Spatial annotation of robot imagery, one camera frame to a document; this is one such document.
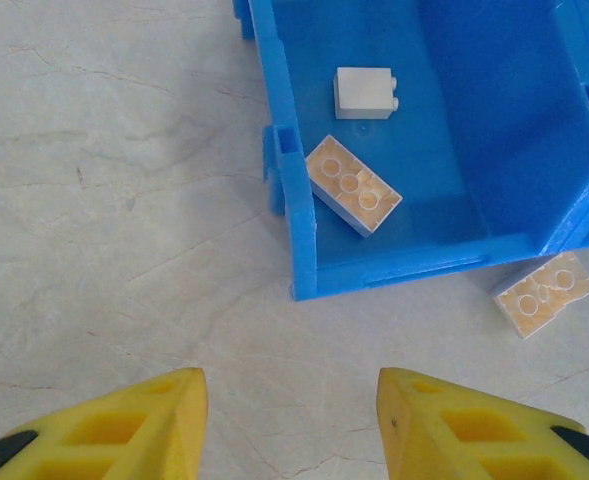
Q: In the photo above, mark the white lego brick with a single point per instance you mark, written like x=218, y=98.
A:
x=361, y=95

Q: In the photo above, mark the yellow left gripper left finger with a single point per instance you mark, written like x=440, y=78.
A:
x=139, y=435

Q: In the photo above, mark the cream lego brick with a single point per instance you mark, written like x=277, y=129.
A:
x=354, y=185
x=544, y=295

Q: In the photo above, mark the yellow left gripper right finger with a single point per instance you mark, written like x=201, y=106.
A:
x=449, y=435

